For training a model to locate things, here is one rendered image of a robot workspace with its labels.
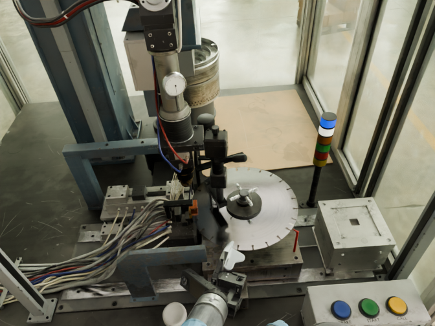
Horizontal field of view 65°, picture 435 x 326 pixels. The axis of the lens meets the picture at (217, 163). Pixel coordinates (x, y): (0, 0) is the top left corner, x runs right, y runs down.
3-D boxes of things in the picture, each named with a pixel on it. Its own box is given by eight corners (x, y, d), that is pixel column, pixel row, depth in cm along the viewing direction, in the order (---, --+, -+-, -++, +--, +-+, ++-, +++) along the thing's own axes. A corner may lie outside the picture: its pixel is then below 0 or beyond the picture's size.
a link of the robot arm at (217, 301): (188, 327, 76) (193, 295, 74) (195, 315, 80) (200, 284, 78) (221, 338, 74) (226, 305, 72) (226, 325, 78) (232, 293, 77)
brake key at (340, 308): (345, 303, 88) (347, 300, 86) (350, 319, 85) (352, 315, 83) (330, 304, 88) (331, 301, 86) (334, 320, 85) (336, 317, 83)
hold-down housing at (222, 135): (229, 178, 96) (227, 121, 83) (228, 191, 93) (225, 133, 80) (210, 178, 97) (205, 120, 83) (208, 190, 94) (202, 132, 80)
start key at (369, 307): (372, 301, 88) (374, 298, 86) (379, 317, 85) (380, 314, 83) (356, 303, 88) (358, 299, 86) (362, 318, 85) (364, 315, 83)
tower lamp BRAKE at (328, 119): (332, 119, 105) (334, 111, 103) (336, 128, 102) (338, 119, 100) (318, 120, 105) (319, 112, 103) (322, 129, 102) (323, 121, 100)
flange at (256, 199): (245, 224, 100) (245, 219, 98) (218, 204, 106) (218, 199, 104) (269, 203, 105) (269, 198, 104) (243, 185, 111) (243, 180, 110)
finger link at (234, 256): (248, 246, 95) (240, 277, 89) (228, 240, 96) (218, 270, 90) (249, 240, 92) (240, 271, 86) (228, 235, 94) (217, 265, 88)
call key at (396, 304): (399, 299, 88) (402, 296, 86) (406, 315, 85) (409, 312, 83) (384, 301, 88) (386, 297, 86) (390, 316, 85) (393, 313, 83)
